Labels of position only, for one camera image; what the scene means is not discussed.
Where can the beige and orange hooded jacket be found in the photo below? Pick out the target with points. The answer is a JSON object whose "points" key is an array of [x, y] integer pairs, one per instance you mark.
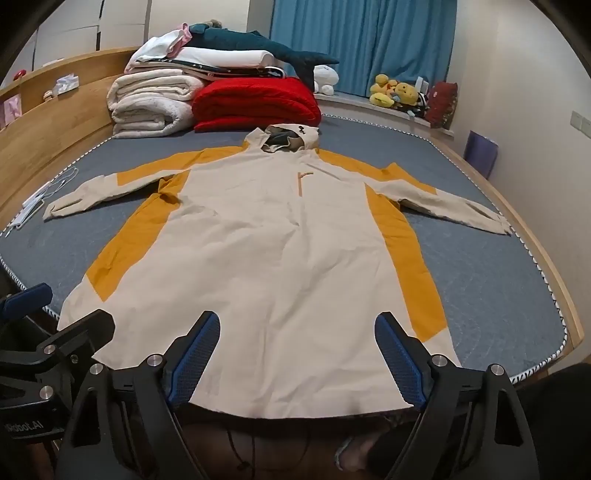
{"points": [[277, 254]]}

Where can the person's foot in sandal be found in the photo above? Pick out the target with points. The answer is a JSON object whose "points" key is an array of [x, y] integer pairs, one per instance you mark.
{"points": [[353, 454]]}

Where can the white wardrobe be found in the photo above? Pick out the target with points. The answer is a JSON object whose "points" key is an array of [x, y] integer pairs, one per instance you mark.
{"points": [[69, 23]]}

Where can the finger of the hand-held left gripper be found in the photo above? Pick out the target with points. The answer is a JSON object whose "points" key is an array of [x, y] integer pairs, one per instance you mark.
{"points": [[83, 330], [27, 297]]}

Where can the blue curtain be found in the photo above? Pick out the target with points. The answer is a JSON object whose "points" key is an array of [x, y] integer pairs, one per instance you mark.
{"points": [[360, 37]]}

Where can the teal shark plush toy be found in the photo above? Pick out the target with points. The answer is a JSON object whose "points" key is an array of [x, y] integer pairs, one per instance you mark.
{"points": [[240, 41]]}

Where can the grey quilted mattress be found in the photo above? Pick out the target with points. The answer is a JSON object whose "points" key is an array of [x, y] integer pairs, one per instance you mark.
{"points": [[485, 286]]}

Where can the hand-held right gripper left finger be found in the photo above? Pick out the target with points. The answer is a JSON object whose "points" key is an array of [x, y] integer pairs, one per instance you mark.
{"points": [[196, 360]]}

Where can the red cushion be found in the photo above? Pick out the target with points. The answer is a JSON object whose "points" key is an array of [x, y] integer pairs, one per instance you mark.
{"points": [[441, 104]]}

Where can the white and pink garment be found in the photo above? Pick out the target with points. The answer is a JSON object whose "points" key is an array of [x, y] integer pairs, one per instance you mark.
{"points": [[161, 44]]}

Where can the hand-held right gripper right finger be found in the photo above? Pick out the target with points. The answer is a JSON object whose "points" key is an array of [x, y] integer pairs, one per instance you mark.
{"points": [[399, 360]]}

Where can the white window sill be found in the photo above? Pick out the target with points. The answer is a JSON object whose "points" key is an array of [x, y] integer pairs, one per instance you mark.
{"points": [[360, 104]]}

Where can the white plush toy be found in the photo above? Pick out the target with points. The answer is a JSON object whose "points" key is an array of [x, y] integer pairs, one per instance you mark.
{"points": [[325, 76]]}

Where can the folded red quilt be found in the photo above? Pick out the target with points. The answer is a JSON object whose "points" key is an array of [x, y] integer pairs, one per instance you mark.
{"points": [[258, 104]]}

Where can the pink box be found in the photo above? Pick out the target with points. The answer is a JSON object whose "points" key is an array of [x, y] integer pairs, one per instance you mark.
{"points": [[13, 108]]}

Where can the white face mask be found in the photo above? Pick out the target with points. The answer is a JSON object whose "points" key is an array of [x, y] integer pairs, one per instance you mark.
{"points": [[27, 207]]}

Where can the folded white fleece blanket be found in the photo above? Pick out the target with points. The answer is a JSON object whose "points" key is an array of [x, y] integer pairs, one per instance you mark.
{"points": [[152, 106]]}

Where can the wall switch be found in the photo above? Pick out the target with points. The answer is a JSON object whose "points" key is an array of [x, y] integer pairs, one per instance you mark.
{"points": [[581, 121]]}

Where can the wooden bed frame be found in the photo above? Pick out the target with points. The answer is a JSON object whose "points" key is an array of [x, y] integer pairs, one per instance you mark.
{"points": [[46, 129]]}

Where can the yellow plush toy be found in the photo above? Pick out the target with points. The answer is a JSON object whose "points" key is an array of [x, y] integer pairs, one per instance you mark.
{"points": [[384, 83], [381, 99], [406, 96]]}

